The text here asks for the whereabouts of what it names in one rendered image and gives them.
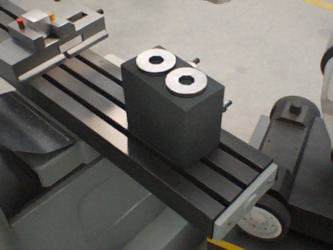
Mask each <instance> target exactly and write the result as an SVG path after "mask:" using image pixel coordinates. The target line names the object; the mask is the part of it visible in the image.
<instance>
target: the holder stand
mask: <svg viewBox="0 0 333 250"><path fill-rule="evenodd" d="M120 66H121V76H122V85H123V94H124V103H125V108H126V117H127V123H128V124H129V125H130V126H132V127H133V128H134V129H136V130H137V132H139V133H140V134H141V135H143V136H144V137H145V138H146V139H147V140H148V141H150V142H151V143H152V144H153V145H154V146H156V147H157V149H159V150H161V151H162V152H163V153H164V154H166V155H167V156H168V157H169V158H170V159H171V160H173V161H174V162H175V163H177V165H178V166H180V167H181V168H182V169H184V170H186V169H187V168H188V167H190V166H192V165H193V164H194V163H195V162H197V161H198V160H200V159H201V158H203V157H204V156H205V155H206V154H207V153H210V152H211V151H212V150H214V149H215V148H217V147H218V146H219V144H220V135H221V124H222V112H223V101H224V95H225V86H224V85H222V84H220V83H219V82H218V81H216V80H214V79H213V78H211V77H209V76H208V75H206V74H205V73H203V72H202V71H200V70H198V69H197V68H195V67H193V65H190V64H189V63H187V62H186V61H184V60H182V59H181V58H179V57H178V56H176V55H174V54H172V53H171V52H169V50H167V49H165V48H164V47H162V46H160V45H158V46H156V47H154V48H152V49H149V50H147V51H144V52H143V53H141V54H139V55H138V56H136V57H133V58H131V59H130V60H128V61H126V62H124V63H122V64H121V65H120Z"/></svg>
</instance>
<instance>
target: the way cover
mask: <svg viewBox="0 0 333 250"><path fill-rule="evenodd" d="M34 108H35V107H34V106H32V105H30V104H29V103H28V102H27V101H25V100H24V99H23V98H22V97H20V96H19V95H18V94H17V93H15V92H14V91H9V92H6V93H2V94H0V146H2V147H4V148H6V149H9V150H10V151H18V152H28V153H38V154H48V153H51V152H53V151H55V150H58V149H60V148H63V147H65V146H68V145H70V144H72V143H75V142H77V140H76V139H74V137H72V136H71V135H70V134H69V133H67V132H66V131H64V129H62V128H61V127H59V126H58V125H56V124H55V123H54V122H53V121H51V120H50V119H48V118H47V117H46V116H45V115H44V114H42V113H41V112H40V111H38V110H37V109H34ZM13 114H14V115H13ZM38 119H39V120H38ZM11 122H12V123H11ZM48 124H49V125H48ZM30 127H31V128H30ZM15 131H16V132H15ZM14 134H16V135H14ZM3 136H4V137H3ZM14 136H15V137H14ZM63 137H64V138H63ZM29 138H30V139H29ZM61 138H62V139H61ZM26 140H27V141H26ZM67 140H69V141H67ZM6 143H7V144H6ZM51 143H52V144H51ZM26 146H27V147H26ZM20 147H21V148H20ZM25 147H26V148H25ZM28 147H29V148H28Z"/></svg>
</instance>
